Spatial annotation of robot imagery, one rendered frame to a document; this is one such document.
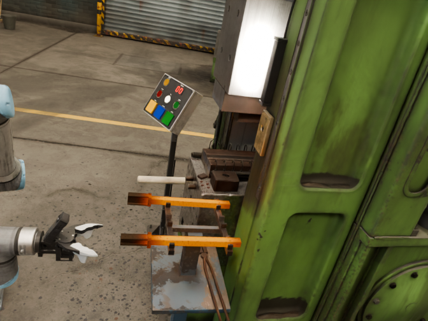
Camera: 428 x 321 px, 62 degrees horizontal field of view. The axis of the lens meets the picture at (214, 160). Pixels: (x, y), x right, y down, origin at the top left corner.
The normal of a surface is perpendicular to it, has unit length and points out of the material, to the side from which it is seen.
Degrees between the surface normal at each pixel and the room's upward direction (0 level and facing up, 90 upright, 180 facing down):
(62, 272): 0
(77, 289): 0
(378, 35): 89
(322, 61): 89
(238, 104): 90
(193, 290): 0
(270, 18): 90
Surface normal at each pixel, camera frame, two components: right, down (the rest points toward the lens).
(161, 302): 0.17, -0.88
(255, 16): 0.22, 0.48
